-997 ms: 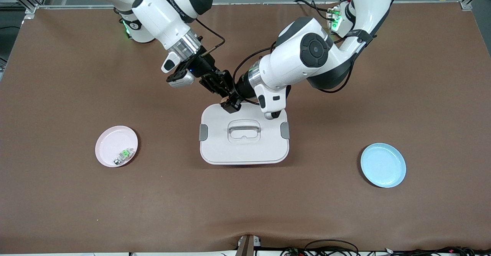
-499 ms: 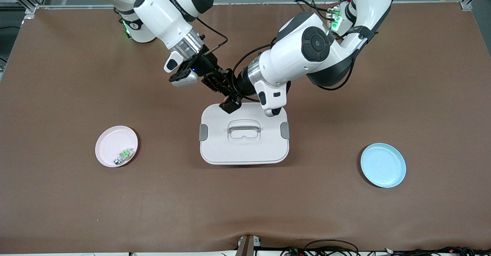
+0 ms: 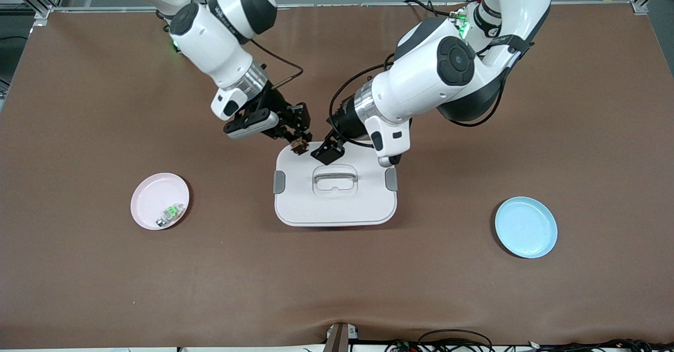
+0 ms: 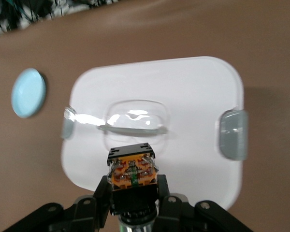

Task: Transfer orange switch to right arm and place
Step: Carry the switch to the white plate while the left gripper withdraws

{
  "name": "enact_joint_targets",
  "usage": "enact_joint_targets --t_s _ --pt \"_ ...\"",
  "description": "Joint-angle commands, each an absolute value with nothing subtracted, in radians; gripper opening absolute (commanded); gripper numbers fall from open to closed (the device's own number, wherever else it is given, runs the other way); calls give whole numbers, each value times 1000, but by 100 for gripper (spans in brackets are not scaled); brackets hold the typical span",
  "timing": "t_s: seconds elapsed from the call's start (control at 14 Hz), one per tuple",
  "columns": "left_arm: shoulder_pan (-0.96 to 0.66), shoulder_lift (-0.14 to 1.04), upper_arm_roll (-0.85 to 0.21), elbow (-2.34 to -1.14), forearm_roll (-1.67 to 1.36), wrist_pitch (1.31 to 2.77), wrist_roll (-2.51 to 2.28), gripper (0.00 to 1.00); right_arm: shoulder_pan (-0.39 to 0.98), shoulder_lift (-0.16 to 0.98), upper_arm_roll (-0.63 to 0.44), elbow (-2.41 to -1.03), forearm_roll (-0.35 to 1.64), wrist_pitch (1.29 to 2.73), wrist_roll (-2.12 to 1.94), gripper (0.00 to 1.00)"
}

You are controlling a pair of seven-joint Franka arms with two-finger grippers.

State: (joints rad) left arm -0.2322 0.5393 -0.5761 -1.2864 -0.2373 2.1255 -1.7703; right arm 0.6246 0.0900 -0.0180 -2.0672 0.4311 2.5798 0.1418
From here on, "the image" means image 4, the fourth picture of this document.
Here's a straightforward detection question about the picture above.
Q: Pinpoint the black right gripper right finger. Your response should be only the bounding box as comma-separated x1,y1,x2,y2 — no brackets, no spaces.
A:
157,174,201,232

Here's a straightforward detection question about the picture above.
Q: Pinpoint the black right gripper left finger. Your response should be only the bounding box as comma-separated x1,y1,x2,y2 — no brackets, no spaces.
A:
62,175,113,232

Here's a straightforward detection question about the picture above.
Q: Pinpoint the orange push button switch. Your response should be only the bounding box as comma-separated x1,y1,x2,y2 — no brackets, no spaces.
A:
106,142,160,232

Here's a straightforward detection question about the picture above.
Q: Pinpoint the white lidded storage box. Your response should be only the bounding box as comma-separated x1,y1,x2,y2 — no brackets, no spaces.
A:
60,56,249,210

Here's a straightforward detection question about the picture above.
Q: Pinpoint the light blue round plate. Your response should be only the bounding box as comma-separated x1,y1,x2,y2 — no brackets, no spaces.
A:
11,68,47,119

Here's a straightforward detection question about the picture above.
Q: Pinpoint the brown table mat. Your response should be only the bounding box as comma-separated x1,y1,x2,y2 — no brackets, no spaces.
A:
0,0,290,232

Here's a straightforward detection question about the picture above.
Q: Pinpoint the tangled cable bundle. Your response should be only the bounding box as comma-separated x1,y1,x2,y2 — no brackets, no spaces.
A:
0,0,123,41

